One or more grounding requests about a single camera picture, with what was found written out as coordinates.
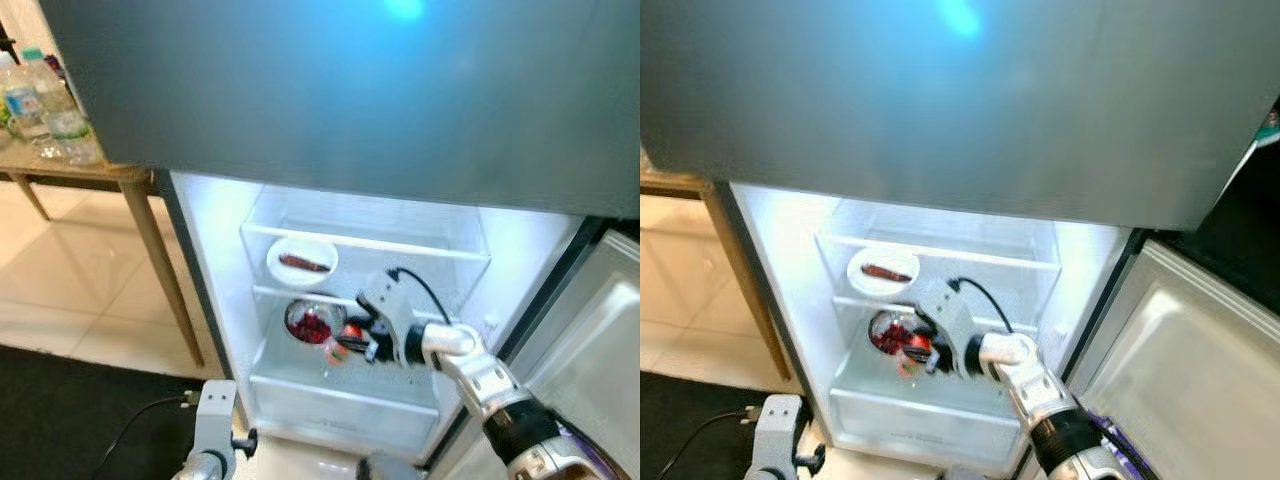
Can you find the white round plate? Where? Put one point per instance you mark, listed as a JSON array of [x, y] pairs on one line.
[[300, 247], [882, 257]]

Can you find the light wooden table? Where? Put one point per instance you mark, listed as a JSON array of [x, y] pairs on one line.
[[670, 185], [80, 172]]

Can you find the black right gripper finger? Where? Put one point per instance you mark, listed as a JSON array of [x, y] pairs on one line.
[[917, 333], [917, 366], [355, 353], [357, 321]]

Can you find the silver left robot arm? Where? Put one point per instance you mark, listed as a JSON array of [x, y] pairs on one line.
[[205, 468], [765, 474]]

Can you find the dark red sausage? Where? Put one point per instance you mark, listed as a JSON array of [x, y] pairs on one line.
[[886, 273], [305, 264]]

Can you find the steel bowl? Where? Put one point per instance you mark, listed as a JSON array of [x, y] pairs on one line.
[[295, 312], [877, 320]]

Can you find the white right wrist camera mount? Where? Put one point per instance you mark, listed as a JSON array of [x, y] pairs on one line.
[[950, 310], [390, 300]]

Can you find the orange cap seasoning shaker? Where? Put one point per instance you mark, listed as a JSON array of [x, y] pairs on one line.
[[356, 335], [918, 348]]

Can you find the teal cap water bottle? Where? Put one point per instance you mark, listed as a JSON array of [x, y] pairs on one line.
[[65, 120]]

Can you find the dark grey fridge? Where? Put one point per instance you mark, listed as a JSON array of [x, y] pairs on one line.
[[350, 100], [950, 100]]

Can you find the glass fridge shelf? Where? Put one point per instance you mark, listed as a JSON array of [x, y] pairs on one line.
[[455, 290], [1030, 300], [400, 245], [990, 255]]

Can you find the red berries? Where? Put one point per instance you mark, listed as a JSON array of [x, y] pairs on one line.
[[893, 336], [312, 326]]

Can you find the black floor mat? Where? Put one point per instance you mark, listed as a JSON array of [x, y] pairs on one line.
[[690, 440], [60, 430]]

